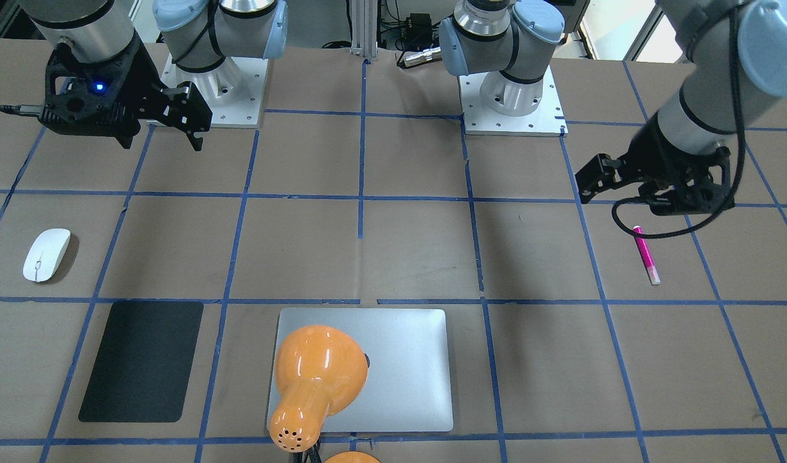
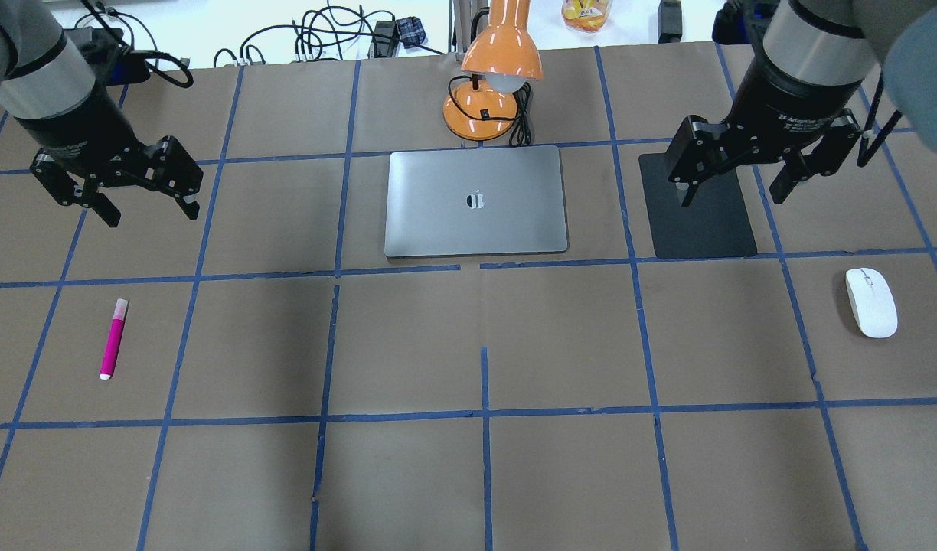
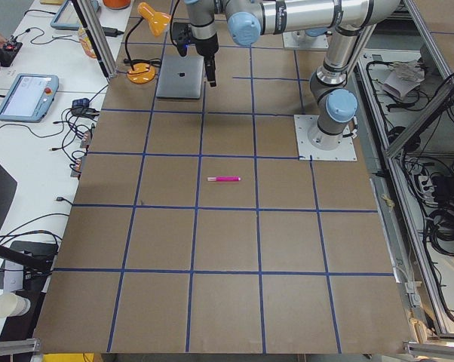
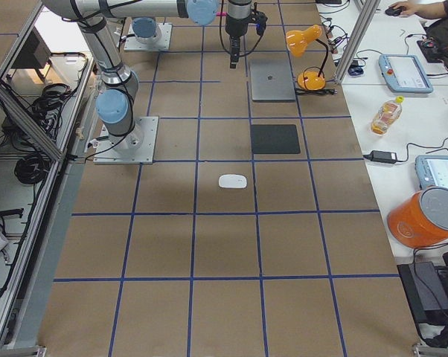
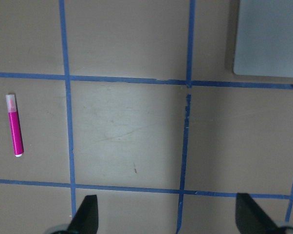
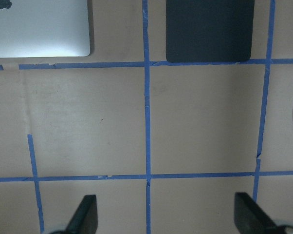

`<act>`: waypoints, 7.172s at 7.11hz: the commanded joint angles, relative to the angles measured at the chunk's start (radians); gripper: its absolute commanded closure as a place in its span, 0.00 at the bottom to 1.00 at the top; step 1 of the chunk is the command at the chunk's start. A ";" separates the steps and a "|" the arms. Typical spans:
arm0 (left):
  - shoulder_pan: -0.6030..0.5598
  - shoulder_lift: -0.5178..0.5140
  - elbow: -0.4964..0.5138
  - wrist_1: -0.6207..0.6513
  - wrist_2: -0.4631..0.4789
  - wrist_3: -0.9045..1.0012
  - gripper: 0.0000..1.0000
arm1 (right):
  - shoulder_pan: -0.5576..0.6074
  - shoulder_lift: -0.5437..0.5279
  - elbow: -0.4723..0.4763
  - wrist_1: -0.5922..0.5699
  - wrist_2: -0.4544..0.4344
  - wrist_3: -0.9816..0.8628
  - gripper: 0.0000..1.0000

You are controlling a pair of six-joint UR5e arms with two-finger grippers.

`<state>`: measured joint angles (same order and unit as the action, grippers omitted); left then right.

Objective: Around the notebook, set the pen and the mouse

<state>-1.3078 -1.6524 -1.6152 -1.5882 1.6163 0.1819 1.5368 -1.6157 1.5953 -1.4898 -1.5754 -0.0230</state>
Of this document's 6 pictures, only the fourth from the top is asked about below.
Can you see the black computer mouse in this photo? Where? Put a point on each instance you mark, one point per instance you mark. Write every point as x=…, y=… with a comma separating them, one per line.
x=394, y=11

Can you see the near blue teach pendant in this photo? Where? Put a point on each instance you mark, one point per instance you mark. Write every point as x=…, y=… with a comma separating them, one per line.
x=432, y=170

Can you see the person's hand on mouse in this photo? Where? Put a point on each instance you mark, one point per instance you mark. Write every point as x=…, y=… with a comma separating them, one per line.
x=407, y=8

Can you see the white computer mouse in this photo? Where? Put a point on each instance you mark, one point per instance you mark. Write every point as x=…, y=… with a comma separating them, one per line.
x=232, y=181

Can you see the black box on floor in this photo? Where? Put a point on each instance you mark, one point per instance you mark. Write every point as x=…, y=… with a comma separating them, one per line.
x=424, y=291

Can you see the orange juice bottle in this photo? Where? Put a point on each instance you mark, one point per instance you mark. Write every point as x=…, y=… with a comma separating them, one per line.
x=387, y=114

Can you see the black mousepad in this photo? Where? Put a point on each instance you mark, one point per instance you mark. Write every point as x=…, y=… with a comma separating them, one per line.
x=274, y=139

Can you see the aluminium frame post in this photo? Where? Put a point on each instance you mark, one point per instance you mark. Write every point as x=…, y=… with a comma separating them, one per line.
x=363, y=21

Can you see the grey closed laptop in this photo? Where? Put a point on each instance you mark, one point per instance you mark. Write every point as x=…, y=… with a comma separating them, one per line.
x=271, y=81

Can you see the far blue teach pendant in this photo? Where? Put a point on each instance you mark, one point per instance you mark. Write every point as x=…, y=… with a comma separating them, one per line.
x=404, y=74

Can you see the black power adapter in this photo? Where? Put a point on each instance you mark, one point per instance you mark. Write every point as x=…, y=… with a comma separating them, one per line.
x=379, y=156

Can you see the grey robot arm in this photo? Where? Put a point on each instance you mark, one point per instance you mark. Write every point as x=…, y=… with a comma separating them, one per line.
x=115, y=105
x=238, y=16

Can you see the orange bucket grey lid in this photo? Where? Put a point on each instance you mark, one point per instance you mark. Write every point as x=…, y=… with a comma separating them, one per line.
x=421, y=220

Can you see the blue teach pendant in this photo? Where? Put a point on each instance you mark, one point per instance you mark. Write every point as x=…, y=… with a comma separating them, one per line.
x=432, y=170
x=404, y=74

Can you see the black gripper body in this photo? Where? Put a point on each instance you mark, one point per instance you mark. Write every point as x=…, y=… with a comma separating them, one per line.
x=234, y=26

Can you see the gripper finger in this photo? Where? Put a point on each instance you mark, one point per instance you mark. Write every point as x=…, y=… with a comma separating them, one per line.
x=233, y=62

